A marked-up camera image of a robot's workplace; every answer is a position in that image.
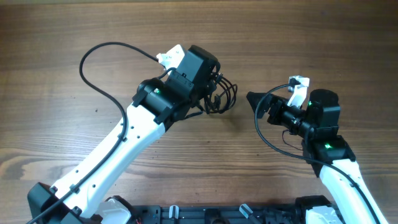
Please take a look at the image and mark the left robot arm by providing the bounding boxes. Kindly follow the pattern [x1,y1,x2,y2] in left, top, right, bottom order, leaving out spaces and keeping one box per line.
[27,45,220,223]

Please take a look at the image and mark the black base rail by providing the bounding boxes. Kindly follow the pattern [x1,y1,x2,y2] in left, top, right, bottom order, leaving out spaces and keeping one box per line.
[102,203,343,224]

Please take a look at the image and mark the left camera cable black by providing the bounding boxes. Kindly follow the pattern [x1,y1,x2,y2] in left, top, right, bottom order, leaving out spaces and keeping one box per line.
[27,42,159,224]

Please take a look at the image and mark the thick black USB cable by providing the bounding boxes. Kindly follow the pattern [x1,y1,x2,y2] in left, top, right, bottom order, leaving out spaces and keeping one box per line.
[201,73,238,114]

